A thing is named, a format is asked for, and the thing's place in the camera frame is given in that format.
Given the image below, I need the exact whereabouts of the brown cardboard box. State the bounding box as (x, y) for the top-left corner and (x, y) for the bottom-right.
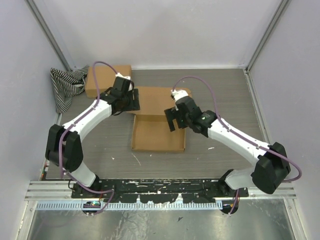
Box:
(85, 64), (132, 99)

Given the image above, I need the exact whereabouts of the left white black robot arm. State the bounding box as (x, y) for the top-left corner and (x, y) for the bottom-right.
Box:
(45, 73), (140, 199)

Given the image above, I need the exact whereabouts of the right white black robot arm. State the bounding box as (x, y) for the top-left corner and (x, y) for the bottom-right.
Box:
(164, 90), (291, 198)

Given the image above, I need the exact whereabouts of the black white striped cloth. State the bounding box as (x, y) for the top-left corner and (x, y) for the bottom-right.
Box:
(49, 65), (89, 114)

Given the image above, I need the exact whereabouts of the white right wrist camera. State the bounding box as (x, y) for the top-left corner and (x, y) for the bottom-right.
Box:
(170, 89), (189, 110)

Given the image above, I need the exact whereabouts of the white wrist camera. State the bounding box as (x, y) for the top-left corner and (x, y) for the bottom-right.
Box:
(170, 89), (189, 110)
(115, 72), (131, 80)

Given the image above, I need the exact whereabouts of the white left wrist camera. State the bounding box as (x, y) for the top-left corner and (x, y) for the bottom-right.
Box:
(115, 72), (131, 80)

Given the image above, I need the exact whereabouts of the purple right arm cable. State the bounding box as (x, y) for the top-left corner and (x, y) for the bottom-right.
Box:
(171, 76), (302, 217)

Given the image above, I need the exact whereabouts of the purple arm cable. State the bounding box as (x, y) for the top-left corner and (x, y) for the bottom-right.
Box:
(171, 76), (302, 217)
(59, 61), (121, 216)

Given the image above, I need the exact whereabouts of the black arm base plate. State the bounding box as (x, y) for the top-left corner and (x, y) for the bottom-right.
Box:
(70, 178), (249, 204)

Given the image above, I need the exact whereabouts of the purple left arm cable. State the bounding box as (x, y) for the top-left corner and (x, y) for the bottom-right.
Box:
(59, 61), (121, 216)

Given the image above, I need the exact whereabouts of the left aluminium corner post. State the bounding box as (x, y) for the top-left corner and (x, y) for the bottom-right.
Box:
(25, 0), (77, 71)

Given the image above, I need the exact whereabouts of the aluminium corner post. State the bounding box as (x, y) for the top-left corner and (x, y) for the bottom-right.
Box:
(25, 0), (77, 71)
(245, 0), (291, 73)

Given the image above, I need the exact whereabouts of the aluminium front rail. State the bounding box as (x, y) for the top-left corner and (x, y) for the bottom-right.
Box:
(25, 178), (296, 203)

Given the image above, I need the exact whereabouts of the slotted grey cable duct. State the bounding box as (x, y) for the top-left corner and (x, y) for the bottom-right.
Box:
(35, 200), (223, 211)

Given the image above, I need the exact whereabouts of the right aluminium corner post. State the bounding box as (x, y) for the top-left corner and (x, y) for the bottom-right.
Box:
(245, 0), (291, 73)

